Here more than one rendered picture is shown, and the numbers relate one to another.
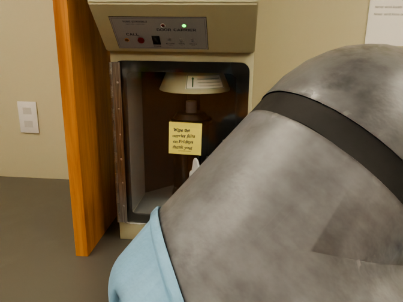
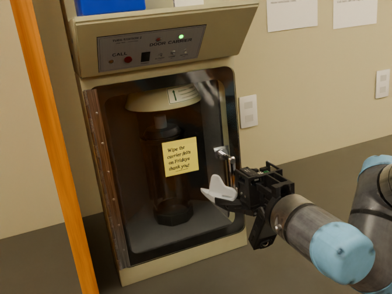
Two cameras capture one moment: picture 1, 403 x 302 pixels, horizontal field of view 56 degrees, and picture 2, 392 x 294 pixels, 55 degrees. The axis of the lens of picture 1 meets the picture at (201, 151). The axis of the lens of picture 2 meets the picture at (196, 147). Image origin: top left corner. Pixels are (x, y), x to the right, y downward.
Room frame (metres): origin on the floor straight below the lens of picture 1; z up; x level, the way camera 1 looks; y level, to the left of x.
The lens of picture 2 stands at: (0.17, 0.33, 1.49)
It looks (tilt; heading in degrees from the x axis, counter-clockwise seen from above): 19 degrees down; 335
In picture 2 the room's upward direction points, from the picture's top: 6 degrees counter-clockwise
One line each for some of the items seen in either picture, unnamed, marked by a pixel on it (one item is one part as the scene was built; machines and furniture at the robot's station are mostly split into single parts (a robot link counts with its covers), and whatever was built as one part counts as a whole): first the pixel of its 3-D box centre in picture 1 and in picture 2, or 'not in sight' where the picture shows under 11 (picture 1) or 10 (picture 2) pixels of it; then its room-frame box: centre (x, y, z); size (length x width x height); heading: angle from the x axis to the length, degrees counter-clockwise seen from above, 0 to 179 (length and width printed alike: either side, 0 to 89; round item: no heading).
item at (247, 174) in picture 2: not in sight; (267, 195); (0.66, -0.04, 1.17); 0.12 x 0.08 x 0.09; 174
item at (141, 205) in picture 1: (180, 148); (177, 168); (0.86, 0.05, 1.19); 0.30 x 0.01 x 0.40; 84
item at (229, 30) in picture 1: (176, 27); (167, 38); (0.81, 0.05, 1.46); 0.32 x 0.12 x 0.10; 84
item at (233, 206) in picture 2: not in sight; (236, 202); (0.72, -0.01, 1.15); 0.09 x 0.05 x 0.02; 30
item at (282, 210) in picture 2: not in sight; (293, 219); (0.58, -0.03, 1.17); 0.08 x 0.05 x 0.08; 84
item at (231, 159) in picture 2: not in sight; (228, 172); (0.82, -0.06, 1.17); 0.05 x 0.03 x 0.10; 174
